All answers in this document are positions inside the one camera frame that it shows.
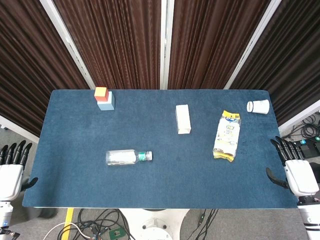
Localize white frame rail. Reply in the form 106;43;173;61
0;114;40;144
277;99;320;137

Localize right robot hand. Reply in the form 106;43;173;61
265;136;320;198

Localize black coiled cables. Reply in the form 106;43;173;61
281;112;320;141

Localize white cardboard box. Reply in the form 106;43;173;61
175;104;192;135

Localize white paper cup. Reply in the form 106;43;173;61
246;99;271;115

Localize black hanging cable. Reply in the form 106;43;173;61
196;208;219;240

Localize blue table mat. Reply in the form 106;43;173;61
21;89;299;209

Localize white frame post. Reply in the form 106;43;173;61
223;0;285;90
159;0;175;90
39;0;96;90

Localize light blue block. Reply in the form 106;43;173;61
96;91;116;112

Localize green circuit board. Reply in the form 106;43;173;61
109;227;125;240

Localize orange cube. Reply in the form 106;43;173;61
94;86;110;103

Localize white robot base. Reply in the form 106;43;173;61
119;207;191;240

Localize transparent plastic bottle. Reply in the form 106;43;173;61
105;149;148;167

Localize black floor cable bundle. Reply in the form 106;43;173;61
74;208;136;240

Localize brown pleated curtain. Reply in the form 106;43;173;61
53;0;163;90
0;0;91;138
229;0;320;126
167;0;273;90

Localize yellow snack package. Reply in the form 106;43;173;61
212;110;243;163

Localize black foot pedals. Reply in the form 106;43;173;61
287;138;320;160

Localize white floor cable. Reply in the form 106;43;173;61
44;222;94;240

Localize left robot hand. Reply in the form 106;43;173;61
0;139;39;202

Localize yellow floor tape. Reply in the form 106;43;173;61
61;207;75;240

